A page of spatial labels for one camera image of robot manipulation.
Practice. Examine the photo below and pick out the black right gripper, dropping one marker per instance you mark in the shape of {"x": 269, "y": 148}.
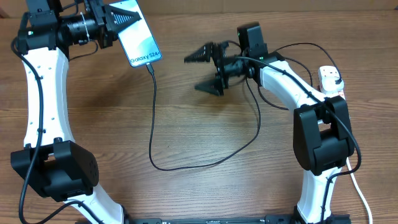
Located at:
{"x": 222, "y": 81}

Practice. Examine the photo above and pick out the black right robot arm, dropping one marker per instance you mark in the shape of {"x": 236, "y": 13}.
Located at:
{"x": 322, "y": 138}

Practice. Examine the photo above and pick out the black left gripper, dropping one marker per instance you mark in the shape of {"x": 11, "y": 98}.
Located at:
{"x": 105, "y": 17}

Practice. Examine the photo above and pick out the white power strip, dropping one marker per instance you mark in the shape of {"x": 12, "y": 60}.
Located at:
{"x": 328, "y": 75}

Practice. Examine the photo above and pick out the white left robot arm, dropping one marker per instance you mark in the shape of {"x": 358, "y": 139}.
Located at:
{"x": 51, "y": 162}

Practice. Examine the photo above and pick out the white charger adapter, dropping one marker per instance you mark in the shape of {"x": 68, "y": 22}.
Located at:
{"x": 329, "y": 86}

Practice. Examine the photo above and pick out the blue smartphone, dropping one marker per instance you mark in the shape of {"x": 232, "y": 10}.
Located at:
{"x": 137, "y": 40}

